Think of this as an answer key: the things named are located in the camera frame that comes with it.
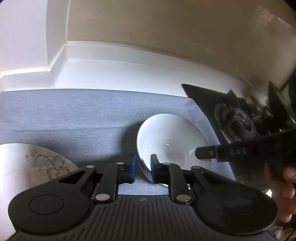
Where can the large white floral plate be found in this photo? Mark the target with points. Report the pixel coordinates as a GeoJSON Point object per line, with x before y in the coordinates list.
{"type": "Point", "coordinates": [27, 173]}

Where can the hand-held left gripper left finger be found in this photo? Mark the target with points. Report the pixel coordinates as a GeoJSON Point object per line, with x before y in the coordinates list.
{"type": "Point", "coordinates": [133, 170]}

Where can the blue patterned white bowl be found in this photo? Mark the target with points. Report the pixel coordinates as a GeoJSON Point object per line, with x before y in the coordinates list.
{"type": "Point", "coordinates": [171, 136]}

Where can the black gas stove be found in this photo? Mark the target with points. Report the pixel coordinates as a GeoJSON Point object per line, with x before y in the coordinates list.
{"type": "Point", "coordinates": [231, 109]}

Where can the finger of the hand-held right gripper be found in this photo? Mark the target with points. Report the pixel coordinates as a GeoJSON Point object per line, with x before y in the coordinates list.
{"type": "Point", "coordinates": [207, 152]}

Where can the black stove burner grate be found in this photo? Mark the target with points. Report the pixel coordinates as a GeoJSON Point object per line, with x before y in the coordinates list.
{"type": "Point", "coordinates": [235, 120]}

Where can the person's right hand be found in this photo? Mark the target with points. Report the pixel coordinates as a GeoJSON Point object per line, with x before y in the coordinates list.
{"type": "Point", "coordinates": [282, 190]}

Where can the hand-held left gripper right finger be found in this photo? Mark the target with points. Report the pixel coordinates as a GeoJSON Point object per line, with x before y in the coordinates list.
{"type": "Point", "coordinates": [154, 168]}

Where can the grey mat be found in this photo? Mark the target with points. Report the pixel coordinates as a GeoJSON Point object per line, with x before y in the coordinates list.
{"type": "Point", "coordinates": [81, 115]}

